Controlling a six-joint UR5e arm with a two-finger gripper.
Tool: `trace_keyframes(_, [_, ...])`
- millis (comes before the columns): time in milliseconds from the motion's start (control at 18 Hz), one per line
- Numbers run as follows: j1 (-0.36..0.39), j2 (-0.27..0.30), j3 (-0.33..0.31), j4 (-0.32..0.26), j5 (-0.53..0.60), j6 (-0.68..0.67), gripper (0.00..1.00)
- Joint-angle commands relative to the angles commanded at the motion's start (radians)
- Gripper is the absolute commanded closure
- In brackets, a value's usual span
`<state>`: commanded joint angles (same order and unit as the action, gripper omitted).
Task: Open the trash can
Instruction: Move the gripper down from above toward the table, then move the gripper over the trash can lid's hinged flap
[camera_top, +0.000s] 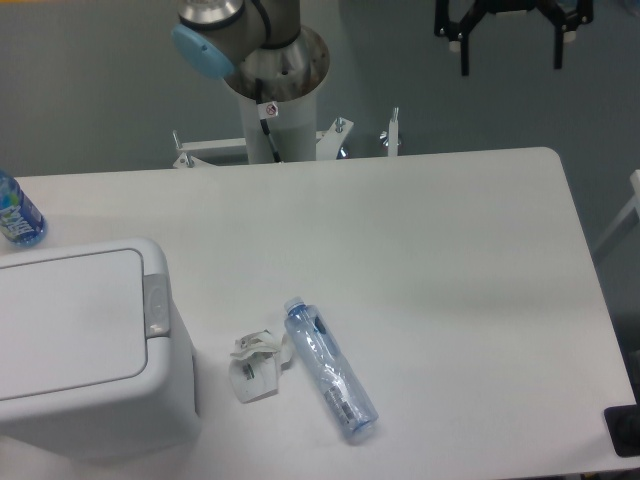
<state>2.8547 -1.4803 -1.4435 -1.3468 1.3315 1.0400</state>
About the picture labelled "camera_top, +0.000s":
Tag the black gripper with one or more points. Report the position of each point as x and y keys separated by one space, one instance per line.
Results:
x=565 y=16

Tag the white trash can body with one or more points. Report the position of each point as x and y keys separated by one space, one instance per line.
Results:
x=154 y=409

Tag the white trash can lid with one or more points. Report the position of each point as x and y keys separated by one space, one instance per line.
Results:
x=71 y=322

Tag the empty clear plastic bottle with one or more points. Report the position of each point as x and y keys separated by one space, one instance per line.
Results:
x=330 y=370

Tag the black object at table edge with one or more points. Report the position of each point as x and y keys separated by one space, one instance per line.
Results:
x=623 y=426

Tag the grey lid push button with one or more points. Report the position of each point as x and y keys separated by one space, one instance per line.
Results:
x=156 y=305

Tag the blue labelled water bottle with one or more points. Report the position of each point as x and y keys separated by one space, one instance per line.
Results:
x=22 y=223

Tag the white frame at right edge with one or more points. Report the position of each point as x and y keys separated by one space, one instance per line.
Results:
x=622 y=224

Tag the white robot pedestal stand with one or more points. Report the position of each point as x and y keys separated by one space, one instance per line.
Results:
x=273 y=132

